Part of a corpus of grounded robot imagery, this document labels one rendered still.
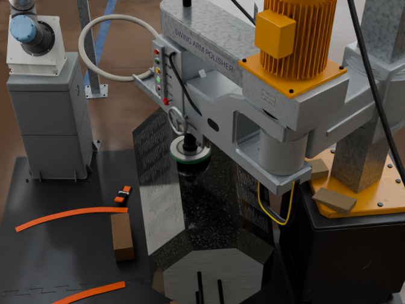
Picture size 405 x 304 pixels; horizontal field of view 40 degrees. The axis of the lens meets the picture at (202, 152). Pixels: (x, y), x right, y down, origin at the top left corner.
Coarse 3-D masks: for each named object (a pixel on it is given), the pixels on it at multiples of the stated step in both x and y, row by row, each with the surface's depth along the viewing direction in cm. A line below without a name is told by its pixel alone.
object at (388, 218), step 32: (288, 192) 324; (320, 224) 276; (352, 224) 276; (384, 224) 278; (288, 256) 336; (320, 256) 289; (352, 256) 292; (384, 256) 295; (288, 288) 333; (320, 288) 308; (352, 288) 312; (384, 288) 315
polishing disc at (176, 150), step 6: (180, 138) 301; (174, 144) 297; (180, 144) 297; (174, 150) 293; (180, 150) 293; (198, 150) 293; (204, 150) 293; (174, 156) 291; (180, 156) 290; (186, 156) 290; (192, 156) 290; (198, 156) 290; (204, 156) 290
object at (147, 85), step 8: (152, 72) 308; (136, 80) 303; (144, 80) 308; (152, 80) 308; (144, 88) 299; (152, 88) 303; (152, 96) 294; (160, 104) 290; (192, 128) 272; (200, 144) 265; (208, 144) 266
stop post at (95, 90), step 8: (80, 0) 433; (80, 8) 437; (88, 8) 440; (80, 16) 442; (88, 16) 442; (80, 24) 446; (88, 32) 451; (88, 40) 456; (88, 48) 461; (88, 56) 466; (96, 64) 475; (88, 72) 476; (96, 80) 482; (88, 88) 497; (96, 88) 487; (104, 88) 497; (88, 96) 488; (96, 96) 488; (104, 96) 488
